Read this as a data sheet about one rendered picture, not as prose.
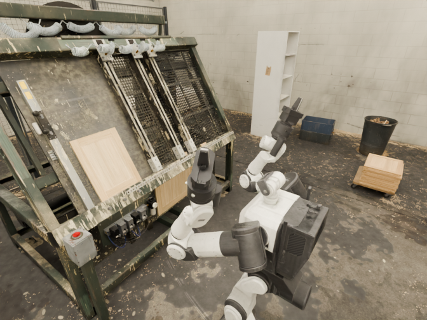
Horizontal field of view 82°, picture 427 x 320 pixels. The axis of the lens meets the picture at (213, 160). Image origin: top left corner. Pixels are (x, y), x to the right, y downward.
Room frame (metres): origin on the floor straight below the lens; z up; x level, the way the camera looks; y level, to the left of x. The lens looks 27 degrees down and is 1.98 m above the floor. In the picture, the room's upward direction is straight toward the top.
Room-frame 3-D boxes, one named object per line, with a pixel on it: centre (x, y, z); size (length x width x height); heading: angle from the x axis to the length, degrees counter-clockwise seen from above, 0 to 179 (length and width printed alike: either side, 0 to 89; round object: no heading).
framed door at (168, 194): (2.45, 0.34, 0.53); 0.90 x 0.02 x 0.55; 146
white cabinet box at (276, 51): (5.24, -1.24, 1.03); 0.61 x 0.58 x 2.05; 144
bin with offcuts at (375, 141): (4.20, -2.97, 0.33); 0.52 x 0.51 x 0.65; 144
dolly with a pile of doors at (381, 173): (3.05, -2.35, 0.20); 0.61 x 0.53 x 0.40; 144
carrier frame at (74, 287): (2.42, 0.92, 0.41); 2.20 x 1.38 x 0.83; 146
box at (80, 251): (1.08, 0.80, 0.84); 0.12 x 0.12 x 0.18; 56
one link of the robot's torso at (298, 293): (0.77, -0.31, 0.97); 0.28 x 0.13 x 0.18; 54
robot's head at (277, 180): (0.83, -0.24, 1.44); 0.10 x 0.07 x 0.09; 144
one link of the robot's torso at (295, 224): (0.79, -0.28, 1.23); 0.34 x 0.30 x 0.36; 144
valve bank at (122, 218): (1.48, 0.61, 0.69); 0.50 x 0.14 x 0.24; 146
